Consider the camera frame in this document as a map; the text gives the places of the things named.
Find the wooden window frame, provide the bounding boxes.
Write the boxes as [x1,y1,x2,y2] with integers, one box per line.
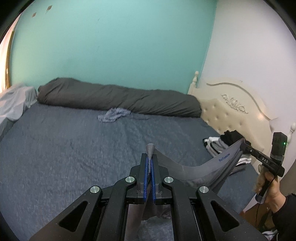
[6,30,15,88]

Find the light grey blanket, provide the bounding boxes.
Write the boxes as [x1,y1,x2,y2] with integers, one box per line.
[0,85,38,136]

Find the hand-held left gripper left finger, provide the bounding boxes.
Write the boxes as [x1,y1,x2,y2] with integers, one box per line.
[29,154,148,241]

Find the cream tufted headboard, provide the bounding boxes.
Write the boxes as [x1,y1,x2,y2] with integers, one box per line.
[187,71,296,172]

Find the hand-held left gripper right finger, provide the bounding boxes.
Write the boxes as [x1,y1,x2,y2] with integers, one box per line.
[150,155,269,241]

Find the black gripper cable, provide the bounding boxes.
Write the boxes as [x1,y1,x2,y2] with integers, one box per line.
[255,201,260,232]

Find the crumpled blue-grey garment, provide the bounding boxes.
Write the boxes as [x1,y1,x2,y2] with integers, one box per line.
[97,107,132,124]

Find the bed with blue sheet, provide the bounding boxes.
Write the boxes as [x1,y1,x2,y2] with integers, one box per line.
[0,102,259,241]

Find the pink curtain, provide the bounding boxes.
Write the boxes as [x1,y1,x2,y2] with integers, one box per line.
[0,14,21,93]

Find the grey pants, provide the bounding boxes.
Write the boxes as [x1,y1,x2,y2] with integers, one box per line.
[128,138,246,232]

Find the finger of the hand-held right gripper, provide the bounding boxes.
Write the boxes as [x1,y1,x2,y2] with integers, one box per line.
[239,141,253,158]

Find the person's right forearm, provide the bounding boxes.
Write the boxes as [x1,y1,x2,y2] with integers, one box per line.
[262,193,296,241]

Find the person's right hand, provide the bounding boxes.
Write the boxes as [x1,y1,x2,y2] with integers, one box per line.
[255,171,287,212]

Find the dark grey rolled duvet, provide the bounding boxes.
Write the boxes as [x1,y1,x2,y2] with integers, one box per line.
[37,78,202,118]

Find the stack of grey-white clothes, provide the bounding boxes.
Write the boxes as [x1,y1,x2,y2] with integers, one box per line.
[203,136,251,174]

